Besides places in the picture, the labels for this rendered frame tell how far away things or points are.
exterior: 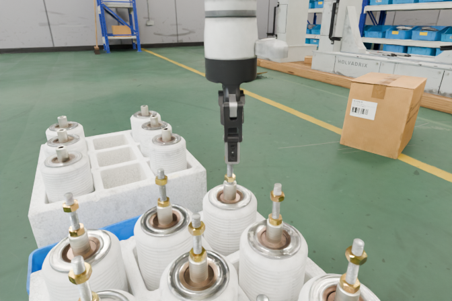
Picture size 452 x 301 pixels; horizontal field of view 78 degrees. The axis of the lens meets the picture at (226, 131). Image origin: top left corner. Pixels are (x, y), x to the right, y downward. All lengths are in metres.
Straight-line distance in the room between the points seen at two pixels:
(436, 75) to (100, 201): 2.13
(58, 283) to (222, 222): 0.23
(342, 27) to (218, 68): 2.64
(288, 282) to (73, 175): 0.48
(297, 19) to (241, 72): 3.18
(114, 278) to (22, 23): 6.06
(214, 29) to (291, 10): 3.12
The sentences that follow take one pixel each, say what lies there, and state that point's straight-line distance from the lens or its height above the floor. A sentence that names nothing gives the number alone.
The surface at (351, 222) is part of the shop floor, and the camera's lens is 0.92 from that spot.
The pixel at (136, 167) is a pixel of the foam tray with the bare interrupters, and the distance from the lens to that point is 0.81.
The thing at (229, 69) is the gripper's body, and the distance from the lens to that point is 0.38.
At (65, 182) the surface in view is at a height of 0.22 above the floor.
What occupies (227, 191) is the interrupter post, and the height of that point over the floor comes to 0.27.
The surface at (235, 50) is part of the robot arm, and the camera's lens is 0.37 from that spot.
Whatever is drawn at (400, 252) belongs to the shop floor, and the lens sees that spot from 0.88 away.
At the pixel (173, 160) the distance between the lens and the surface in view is 0.72.
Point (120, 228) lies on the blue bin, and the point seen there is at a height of 0.11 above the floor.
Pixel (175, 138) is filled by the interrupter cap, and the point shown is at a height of 0.25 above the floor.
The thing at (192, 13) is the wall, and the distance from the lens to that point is 6.73.
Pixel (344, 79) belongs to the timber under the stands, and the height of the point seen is 0.07.
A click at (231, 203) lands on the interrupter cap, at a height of 0.25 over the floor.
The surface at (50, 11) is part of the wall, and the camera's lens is 6.32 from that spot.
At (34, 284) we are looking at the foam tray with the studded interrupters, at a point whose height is 0.18.
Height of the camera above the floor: 0.54
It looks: 22 degrees down
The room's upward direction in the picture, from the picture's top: straight up
